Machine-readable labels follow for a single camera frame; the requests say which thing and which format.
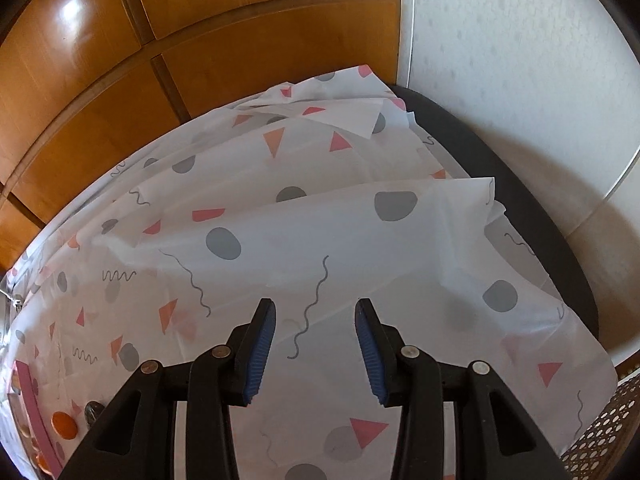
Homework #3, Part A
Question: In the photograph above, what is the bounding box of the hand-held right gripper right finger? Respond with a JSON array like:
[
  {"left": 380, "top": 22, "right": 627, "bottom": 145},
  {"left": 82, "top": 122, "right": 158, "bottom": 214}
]
[{"left": 354, "top": 298, "right": 571, "bottom": 480}]

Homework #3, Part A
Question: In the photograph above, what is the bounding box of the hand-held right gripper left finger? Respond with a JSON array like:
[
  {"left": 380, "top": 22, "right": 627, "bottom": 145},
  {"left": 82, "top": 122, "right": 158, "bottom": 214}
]
[{"left": 57, "top": 298, "right": 277, "bottom": 480}]

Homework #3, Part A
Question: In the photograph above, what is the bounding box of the pink-edged shallow box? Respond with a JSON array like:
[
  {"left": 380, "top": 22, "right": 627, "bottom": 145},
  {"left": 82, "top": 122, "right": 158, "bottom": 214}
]
[{"left": 0, "top": 359, "right": 66, "bottom": 478}]

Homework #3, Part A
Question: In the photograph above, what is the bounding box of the white patterned tablecloth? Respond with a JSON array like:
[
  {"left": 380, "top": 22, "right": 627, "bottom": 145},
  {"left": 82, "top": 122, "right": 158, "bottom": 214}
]
[{"left": 0, "top": 64, "right": 616, "bottom": 480}]

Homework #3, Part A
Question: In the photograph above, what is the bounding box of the orange tangerine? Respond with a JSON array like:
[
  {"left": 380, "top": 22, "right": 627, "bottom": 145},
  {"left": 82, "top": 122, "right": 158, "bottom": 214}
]
[{"left": 51, "top": 411, "right": 78, "bottom": 437}]

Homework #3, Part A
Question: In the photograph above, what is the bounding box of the dark round table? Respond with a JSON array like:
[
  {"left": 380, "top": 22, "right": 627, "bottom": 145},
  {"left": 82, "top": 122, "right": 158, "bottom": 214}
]
[{"left": 390, "top": 85, "right": 601, "bottom": 348}]

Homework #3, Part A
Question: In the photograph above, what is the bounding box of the woven rattan chair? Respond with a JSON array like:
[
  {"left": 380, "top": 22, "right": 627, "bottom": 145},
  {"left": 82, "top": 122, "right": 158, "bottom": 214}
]
[{"left": 560, "top": 367, "right": 640, "bottom": 480}]

